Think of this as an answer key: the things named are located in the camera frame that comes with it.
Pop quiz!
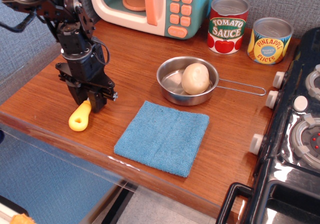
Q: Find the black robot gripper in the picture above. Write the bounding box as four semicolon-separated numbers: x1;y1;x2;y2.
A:
55;42;118;113

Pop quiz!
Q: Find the yellow handled toy knife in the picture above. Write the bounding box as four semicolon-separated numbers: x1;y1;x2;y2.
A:
68;99;92;132

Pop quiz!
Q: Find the small steel pan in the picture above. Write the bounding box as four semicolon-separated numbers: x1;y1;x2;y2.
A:
156;56;266;106

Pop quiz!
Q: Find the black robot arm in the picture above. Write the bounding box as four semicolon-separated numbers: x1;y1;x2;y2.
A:
1;0;118;113

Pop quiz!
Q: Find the blue folded cloth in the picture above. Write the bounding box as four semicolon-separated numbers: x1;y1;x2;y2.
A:
114;101;210;178

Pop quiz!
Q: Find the beige toy potato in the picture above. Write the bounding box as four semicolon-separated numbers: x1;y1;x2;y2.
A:
181;63;210;95

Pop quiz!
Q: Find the orange plate inside microwave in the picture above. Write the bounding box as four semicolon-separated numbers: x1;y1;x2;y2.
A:
122;0;146;12

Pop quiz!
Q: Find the toy microwave oven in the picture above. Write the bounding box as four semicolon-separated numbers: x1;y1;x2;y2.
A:
91;0;212;40

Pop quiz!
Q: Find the orange object at corner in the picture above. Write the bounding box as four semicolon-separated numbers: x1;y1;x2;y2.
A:
10;213;36;224

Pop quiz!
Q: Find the tomato sauce can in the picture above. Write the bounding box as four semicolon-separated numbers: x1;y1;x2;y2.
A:
207;0;250;55

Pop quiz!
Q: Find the pineapple slices can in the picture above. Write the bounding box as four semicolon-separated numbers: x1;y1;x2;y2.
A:
247;17;294;65

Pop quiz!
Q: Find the black toy stove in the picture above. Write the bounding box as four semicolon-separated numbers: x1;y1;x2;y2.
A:
216;27;320;224

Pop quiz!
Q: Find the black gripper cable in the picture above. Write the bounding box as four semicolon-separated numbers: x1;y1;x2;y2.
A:
91;36;111;66

